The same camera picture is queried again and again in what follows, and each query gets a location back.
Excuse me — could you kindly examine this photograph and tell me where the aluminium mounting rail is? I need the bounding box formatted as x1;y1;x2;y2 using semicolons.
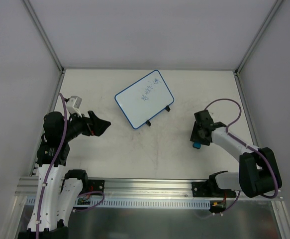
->
14;176;284;201

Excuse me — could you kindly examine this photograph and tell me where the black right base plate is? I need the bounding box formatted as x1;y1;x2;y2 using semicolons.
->
191;180;237;198

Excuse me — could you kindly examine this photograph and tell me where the aluminium frame post left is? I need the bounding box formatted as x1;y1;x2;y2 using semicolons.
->
21;0;64;74

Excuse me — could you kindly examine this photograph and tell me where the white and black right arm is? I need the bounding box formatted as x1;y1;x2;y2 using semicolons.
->
190;110;282;198

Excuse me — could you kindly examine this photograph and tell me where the blue bone-shaped eraser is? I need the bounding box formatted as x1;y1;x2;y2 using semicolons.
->
193;142;201;149

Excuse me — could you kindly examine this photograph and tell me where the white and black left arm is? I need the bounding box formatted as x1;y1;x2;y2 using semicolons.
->
18;111;111;239

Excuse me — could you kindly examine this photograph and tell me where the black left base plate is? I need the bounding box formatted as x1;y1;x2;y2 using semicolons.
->
88;179;105;196

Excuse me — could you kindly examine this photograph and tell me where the aluminium frame post right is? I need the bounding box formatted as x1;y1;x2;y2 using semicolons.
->
234;0;284;75

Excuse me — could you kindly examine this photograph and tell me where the blue-framed whiteboard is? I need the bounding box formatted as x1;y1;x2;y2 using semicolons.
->
114;70;175;129

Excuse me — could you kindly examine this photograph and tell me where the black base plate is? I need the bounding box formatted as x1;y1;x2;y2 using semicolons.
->
191;180;237;198
88;179;105;196

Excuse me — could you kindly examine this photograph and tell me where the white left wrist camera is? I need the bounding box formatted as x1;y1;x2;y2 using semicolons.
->
66;96;82;117

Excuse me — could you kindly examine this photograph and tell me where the aluminium frame post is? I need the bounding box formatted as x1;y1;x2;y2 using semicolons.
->
21;0;64;74
234;0;284;75

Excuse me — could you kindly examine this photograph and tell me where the white slotted cable duct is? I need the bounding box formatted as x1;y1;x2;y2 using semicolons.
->
25;197;211;210

